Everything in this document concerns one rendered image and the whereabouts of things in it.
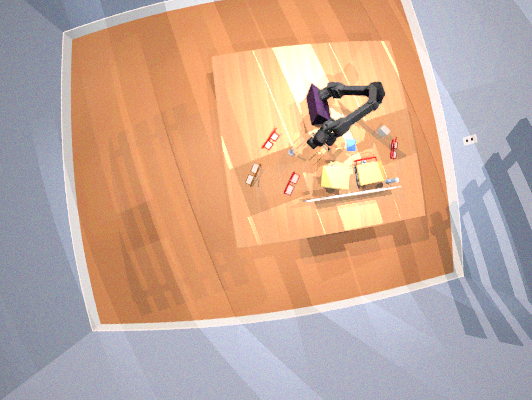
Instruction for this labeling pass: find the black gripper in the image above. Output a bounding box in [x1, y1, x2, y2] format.
[307, 127, 321, 149]

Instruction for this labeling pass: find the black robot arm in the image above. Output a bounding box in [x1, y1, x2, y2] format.
[313, 81, 385, 147]

